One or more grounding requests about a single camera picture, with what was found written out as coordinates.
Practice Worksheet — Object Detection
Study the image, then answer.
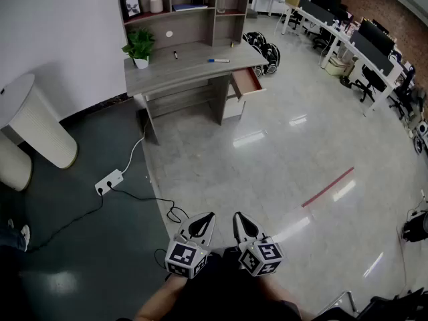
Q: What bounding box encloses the small white office desk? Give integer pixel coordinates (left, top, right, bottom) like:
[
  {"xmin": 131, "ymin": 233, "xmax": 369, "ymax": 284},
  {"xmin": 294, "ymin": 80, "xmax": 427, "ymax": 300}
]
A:
[{"xmin": 252, "ymin": 0, "xmax": 289, "ymax": 17}]

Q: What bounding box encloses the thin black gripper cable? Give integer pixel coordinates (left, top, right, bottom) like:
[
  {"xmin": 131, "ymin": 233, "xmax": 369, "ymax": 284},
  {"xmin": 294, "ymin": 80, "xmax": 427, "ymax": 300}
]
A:
[{"xmin": 154, "ymin": 248, "xmax": 168, "ymax": 272}]

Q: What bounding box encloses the black power cable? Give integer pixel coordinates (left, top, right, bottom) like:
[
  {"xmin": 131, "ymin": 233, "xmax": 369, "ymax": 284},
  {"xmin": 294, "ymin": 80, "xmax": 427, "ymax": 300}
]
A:
[
  {"xmin": 26, "ymin": 187, "xmax": 104, "ymax": 253},
  {"xmin": 106, "ymin": 181, "xmax": 191, "ymax": 223}
]

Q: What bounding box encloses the person's left forearm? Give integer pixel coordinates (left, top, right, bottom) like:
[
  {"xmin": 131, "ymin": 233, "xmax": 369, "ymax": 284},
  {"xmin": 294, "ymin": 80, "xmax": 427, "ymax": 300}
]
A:
[{"xmin": 133, "ymin": 274, "xmax": 188, "ymax": 321}]

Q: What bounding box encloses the grey wooden desk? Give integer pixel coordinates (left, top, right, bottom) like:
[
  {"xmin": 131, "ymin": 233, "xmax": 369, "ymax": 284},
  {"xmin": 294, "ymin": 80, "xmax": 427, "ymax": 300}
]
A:
[{"xmin": 123, "ymin": 40, "xmax": 270, "ymax": 146}]

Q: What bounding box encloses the white power cable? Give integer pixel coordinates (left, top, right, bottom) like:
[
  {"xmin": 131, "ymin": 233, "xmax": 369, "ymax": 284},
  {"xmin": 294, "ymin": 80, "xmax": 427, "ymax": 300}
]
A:
[{"xmin": 120, "ymin": 125, "xmax": 148, "ymax": 175}]

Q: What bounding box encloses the blue book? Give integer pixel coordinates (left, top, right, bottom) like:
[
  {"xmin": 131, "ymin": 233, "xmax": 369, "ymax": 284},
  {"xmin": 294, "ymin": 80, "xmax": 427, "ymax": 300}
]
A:
[{"xmin": 172, "ymin": 3, "xmax": 209, "ymax": 12}]

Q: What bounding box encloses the black metal-frame chair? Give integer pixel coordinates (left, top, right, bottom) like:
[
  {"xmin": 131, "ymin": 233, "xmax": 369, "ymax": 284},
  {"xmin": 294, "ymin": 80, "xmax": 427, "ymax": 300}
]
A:
[{"xmin": 316, "ymin": 288, "xmax": 428, "ymax": 321}]

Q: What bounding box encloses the person's right forearm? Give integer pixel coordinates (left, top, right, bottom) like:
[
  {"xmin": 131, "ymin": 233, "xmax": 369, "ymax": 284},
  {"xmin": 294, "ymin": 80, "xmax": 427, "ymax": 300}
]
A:
[{"xmin": 263, "ymin": 274, "xmax": 310, "ymax": 317}]

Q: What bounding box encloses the black office chair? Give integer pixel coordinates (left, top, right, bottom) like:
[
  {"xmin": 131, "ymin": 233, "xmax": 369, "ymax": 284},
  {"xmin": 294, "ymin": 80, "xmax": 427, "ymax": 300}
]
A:
[
  {"xmin": 312, "ymin": 27, "xmax": 335, "ymax": 51},
  {"xmin": 347, "ymin": 64, "xmax": 387, "ymax": 104}
]

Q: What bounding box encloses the cream storage crate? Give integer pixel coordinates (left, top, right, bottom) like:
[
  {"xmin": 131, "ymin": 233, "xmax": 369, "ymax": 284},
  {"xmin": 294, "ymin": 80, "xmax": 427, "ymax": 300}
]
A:
[{"xmin": 326, "ymin": 53, "xmax": 355, "ymax": 76}]

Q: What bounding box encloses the black floor device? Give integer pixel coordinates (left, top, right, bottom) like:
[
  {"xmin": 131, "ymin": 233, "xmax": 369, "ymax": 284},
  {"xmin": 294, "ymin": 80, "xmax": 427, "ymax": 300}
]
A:
[{"xmin": 402, "ymin": 211, "xmax": 428, "ymax": 243}]

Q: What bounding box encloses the wooden drawer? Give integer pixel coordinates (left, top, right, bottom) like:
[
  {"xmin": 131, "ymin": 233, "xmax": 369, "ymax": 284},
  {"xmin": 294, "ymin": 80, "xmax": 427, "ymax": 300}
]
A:
[{"xmin": 229, "ymin": 66, "xmax": 268, "ymax": 102}]

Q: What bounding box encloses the long white office desk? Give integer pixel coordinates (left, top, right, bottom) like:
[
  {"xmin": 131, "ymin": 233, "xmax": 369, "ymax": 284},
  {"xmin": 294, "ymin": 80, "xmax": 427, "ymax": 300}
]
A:
[{"xmin": 282, "ymin": 1, "xmax": 407, "ymax": 117}]

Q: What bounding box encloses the black framed picture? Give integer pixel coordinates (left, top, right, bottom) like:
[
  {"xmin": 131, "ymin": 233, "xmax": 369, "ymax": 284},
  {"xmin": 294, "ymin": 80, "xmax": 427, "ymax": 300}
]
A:
[{"xmin": 120, "ymin": 0, "xmax": 144, "ymax": 21}]

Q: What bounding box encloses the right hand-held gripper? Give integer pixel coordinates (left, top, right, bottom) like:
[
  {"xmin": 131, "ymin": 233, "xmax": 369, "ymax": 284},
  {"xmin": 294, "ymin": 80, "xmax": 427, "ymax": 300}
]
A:
[{"xmin": 232, "ymin": 211, "xmax": 284, "ymax": 278}]

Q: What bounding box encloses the person's black clothing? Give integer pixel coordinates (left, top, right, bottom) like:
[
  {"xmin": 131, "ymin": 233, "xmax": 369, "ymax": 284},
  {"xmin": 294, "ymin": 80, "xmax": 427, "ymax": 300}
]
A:
[{"xmin": 116, "ymin": 245, "xmax": 305, "ymax": 321}]

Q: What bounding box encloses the white wheeled device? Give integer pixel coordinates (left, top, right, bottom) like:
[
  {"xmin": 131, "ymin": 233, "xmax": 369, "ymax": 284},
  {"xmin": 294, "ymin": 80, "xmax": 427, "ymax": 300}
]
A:
[{"xmin": 413, "ymin": 118, "xmax": 428, "ymax": 155}]

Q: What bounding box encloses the white power strip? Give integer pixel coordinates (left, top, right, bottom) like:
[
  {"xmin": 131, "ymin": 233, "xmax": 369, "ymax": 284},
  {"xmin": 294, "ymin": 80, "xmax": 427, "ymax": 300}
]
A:
[{"xmin": 94, "ymin": 169, "xmax": 124, "ymax": 196}]

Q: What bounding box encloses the green potted plant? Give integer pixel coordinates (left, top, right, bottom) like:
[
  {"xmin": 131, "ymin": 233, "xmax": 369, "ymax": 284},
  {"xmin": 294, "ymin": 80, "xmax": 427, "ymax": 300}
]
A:
[{"xmin": 121, "ymin": 27, "xmax": 156, "ymax": 70}]

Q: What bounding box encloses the red floor tape strip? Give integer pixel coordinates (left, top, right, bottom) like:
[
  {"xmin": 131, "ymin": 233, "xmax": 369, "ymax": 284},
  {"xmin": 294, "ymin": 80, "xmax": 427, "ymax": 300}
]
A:
[{"xmin": 301, "ymin": 167, "xmax": 355, "ymax": 209}]

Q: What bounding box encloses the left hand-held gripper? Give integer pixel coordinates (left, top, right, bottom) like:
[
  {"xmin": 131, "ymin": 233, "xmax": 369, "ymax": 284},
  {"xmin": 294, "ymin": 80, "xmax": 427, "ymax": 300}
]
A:
[{"xmin": 165, "ymin": 211, "xmax": 217, "ymax": 280}]

